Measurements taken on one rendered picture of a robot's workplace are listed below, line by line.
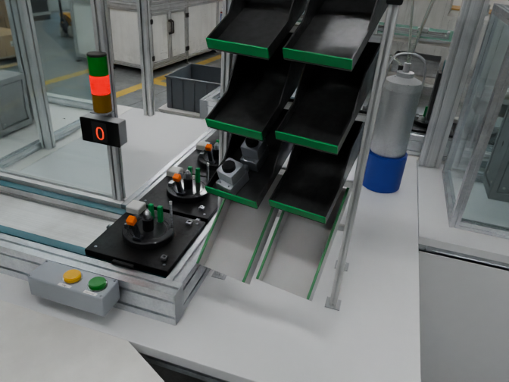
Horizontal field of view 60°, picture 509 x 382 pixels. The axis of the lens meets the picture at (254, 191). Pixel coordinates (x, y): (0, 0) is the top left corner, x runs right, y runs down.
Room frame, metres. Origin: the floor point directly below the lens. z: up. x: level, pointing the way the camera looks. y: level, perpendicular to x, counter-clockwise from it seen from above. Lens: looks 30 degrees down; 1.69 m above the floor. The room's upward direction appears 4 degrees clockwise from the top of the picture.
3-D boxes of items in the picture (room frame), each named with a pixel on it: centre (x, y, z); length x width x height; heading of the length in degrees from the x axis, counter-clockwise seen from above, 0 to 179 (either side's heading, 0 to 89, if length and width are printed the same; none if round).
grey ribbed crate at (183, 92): (3.13, 0.33, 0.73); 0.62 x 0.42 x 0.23; 74
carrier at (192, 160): (1.47, 0.15, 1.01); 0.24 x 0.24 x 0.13; 74
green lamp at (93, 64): (1.15, 0.43, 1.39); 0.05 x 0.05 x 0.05
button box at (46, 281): (0.80, 0.42, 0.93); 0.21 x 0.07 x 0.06; 74
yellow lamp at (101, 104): (1.15, 0.43, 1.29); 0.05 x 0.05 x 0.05
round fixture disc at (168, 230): (0.98, 0.28, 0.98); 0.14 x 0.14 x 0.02
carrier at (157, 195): (1.23, 0.21, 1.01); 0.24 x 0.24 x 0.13; 74
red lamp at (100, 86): (1.15, 0.43, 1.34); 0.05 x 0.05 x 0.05
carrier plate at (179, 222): (0.98, 0.28, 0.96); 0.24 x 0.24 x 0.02; 74
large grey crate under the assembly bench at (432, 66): (6.03, -2.05, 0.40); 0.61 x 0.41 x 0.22; 67
